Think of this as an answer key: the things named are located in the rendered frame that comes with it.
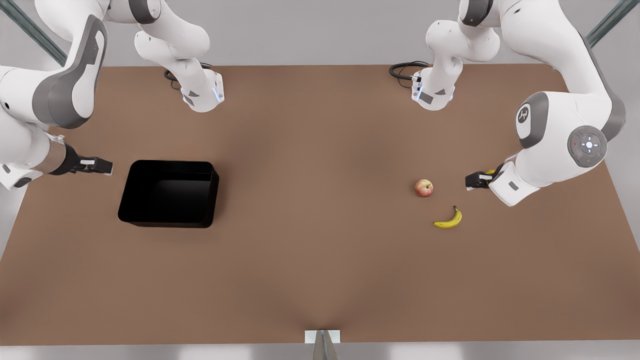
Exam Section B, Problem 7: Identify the black storage box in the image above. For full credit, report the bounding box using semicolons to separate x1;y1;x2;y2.
117;160;220;229

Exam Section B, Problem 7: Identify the yellow banana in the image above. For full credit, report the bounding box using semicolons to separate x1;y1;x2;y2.
433;205;463;230

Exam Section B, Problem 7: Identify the black cable loop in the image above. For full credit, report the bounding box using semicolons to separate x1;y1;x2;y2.
164;62;214;91
389;61;432;90

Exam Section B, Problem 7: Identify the silver frame post with foot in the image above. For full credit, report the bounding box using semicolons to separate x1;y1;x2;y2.
304;329;341;360

